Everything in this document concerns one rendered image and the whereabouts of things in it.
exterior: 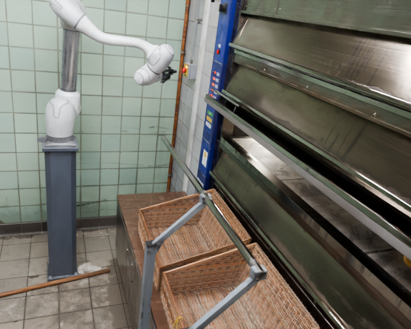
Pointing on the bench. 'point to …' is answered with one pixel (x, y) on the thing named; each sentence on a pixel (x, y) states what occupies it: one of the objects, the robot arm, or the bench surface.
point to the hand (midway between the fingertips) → (172, 71)
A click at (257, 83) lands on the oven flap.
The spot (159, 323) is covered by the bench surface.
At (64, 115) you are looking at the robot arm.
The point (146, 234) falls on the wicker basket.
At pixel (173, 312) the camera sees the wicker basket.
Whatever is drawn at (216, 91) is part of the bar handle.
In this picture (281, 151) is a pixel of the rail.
